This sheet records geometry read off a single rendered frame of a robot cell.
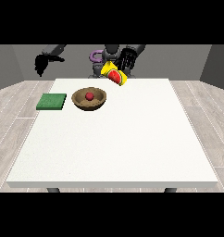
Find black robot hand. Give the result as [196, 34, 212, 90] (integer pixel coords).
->
[34, 53, 66, 78]
[117, 45, 139, 75]

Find yellow cup with melon print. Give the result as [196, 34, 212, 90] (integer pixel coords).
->
[100, 60, 129, 87]

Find green square pad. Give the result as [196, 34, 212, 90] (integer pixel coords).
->
[35, 93, 68, 111]

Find brown wooden bowl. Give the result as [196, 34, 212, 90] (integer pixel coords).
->
[70, 86, 107, 112]

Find grey robot trunk purple rings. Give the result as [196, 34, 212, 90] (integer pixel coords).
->
[88, 44, 137, 80]

